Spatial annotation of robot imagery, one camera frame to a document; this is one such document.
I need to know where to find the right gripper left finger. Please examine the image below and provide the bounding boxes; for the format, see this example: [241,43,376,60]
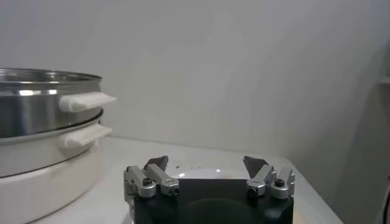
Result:
[123,155,180,202]

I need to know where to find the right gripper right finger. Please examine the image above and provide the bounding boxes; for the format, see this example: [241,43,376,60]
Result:
[243,155,296,200]

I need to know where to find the white electric cooker pot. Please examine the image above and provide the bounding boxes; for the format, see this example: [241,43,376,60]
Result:
[0,117,113,224]

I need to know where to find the large white round plate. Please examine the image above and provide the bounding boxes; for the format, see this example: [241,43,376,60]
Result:
[166,166,254,181]

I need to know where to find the black hanging power cable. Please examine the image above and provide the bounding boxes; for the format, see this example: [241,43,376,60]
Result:
[383,175,390,224]

